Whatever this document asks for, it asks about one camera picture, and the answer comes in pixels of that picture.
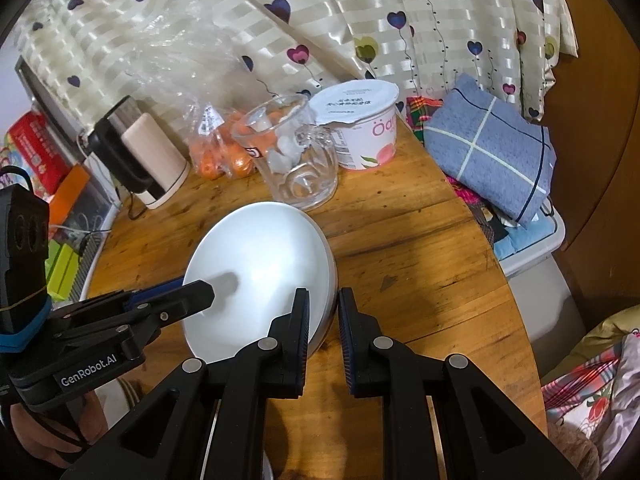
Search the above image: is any white bowl blue rim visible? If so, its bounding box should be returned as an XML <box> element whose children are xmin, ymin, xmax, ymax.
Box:
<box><xmin>182</xmin><ymin>202</ymin><xmax>337</xmax><ymax>363</ymax></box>

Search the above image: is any person's left hand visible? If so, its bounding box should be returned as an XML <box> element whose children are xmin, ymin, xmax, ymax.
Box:
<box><xmin>10</xmin><ymin>391</ymin><xmax>108</xmax><ymax>468</ymax></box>

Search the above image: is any chevron pattern box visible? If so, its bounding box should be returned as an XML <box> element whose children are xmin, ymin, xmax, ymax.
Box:
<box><xmin>68</xmin><ymin>233</ymin><xmax>105</xmax><ymax>302</ymax></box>

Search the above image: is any lower green box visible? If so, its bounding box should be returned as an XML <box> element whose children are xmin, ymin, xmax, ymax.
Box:
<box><xmin>44</xmin><ymin>240</ymin><xmax>79</xmax><ymax>302</ymax></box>

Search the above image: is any orange box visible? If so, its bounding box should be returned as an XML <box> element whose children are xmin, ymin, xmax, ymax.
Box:
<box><xmin>49</xmin><ymin>165</ymin><xmax>90</xmax><ymax>224</ymax></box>

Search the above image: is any white electric kettle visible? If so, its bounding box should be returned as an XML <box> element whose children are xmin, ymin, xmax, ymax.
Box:
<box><xmin>88</xmin><ymin>96</ymin><xmax>191</xmax><ymax>209</ymax></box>

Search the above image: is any clear glass mug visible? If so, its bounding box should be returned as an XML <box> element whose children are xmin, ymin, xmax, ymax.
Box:
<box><xmin>232</xmin><ymin>94</ymin><xmax>338</xmax><ymax>210</ymax></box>

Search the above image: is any red snack package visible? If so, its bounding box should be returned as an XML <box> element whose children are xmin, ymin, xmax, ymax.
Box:
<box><xmin>8</xmin><ymin>112</ymin><xmax>70</xmax><ymax>195</ymax></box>

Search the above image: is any white plastic storage box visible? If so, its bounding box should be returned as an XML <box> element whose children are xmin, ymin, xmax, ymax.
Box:
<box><xmin>494</xmin><ymin>202</ymin><xmax>586</xmax><ymax>376</ymax></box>

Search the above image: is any peach yogurt cup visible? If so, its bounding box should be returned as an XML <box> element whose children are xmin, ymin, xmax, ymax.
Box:
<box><xmin>310</xmin><ymin>79</ymin><xmax>399</xmax><ymax>171</ymax></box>

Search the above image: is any folded blue checked cloth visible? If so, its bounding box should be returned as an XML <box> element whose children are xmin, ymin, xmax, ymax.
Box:
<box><xmin>423</xmin><ymin>74</ymin><xmax>556</xmax><ymax>224</ymax></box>

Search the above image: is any bag of oranges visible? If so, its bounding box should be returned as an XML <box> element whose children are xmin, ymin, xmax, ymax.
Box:
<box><xmin>126</xmin><ymin>2</ymin><xmax>269</xmax><ymax>180</ymax></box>

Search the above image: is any floral bedding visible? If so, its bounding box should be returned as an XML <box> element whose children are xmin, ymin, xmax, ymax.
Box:
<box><xmin>541</xmin><ymin>306</ymin><xmax>640</xmax><ymax>479</ymax></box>

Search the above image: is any heart pattern curtain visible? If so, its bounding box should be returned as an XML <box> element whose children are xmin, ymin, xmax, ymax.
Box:
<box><xmin>11</xmin><ymin>0</ymin><xmax>578</xmax><ymax>127</ymax></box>

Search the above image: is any black kettle power cord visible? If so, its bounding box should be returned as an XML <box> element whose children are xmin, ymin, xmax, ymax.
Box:
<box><xmin>126</xmin><ymin>192</ymin><xmax>149</xmax><ymax>221</ymax></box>

